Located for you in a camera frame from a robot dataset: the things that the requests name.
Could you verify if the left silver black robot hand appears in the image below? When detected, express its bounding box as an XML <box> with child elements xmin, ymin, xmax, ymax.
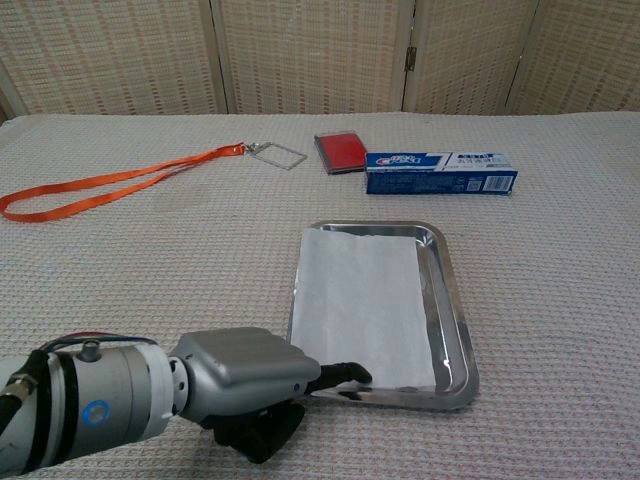
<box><xmin>167</xmin><ymin>327</ymin><xmax>374</xmax><ymax>464</ymax></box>

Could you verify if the white translucent paper sheet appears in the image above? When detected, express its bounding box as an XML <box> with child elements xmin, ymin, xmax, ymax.
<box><xmin>288</xmin><ymin>230</ymin><xmax>435</xmax><ymax>390</ymax></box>

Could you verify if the stainless steel tray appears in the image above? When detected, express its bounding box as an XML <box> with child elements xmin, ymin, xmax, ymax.
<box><xmin>287</xmin><ymin>218</ymin><xmax>480</xmax><ymax>412</ymax></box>

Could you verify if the clear plastic badge holder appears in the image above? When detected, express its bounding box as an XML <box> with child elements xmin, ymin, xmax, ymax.
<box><xmin>244</xmin><ymin>141</ymin><xmax>308</xmax><ymax>174</ymax></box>

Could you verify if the red ink pad case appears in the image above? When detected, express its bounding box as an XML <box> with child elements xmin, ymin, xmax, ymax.
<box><xmin>313</xmin><ymin>132</ymin><xmax>370</xmax><ymax>176</ymax></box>

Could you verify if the blue toothpaste box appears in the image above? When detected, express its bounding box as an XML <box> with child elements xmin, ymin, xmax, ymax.
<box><xmin>364</xmin><ymin>151</ymin><xmax>519</xmax><ymax>196</ymax></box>

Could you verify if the beige waffle-weave tablecloth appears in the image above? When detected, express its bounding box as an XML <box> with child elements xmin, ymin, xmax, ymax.
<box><xmin>0</xmin><ymin>112</ymin><xmax>640</xmax><ymax>480</ymax></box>

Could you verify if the woven folding screen panel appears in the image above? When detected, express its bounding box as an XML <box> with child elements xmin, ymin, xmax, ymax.
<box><xmin>504</xmin><ymin>0</ymin><xmax>640</xmax><ymax>115</ymax></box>
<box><xmin>209</xmin><ymin>0</ymin><xmax>417</xmax><ymax>115</ymax></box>
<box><xmin>0</xmin><ymin>0</ymin><xmax>230</xmax><ymax>117</ymax></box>
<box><xmin>402</xmin><ymin>0</ymin><xmax>542</xmax><ymax>115</ymax></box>

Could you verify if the thin coloured wire bundle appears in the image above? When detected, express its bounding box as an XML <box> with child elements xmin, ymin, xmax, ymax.
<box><xmin>42</xmin><ymin>332</ymin><xmax>159</xmax><ymax>354</ymax></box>

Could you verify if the orange lanyard strap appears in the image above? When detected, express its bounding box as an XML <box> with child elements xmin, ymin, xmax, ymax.
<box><xmin>0</xmin><ymin>141</ymin><xmax>265</xmax><ymax>223</ymax></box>

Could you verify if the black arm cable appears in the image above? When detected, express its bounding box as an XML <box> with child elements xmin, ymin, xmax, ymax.
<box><xmin>0</xmin><ymin>372</ymin><xmax>39</xmax><ymax>441</ymax></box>

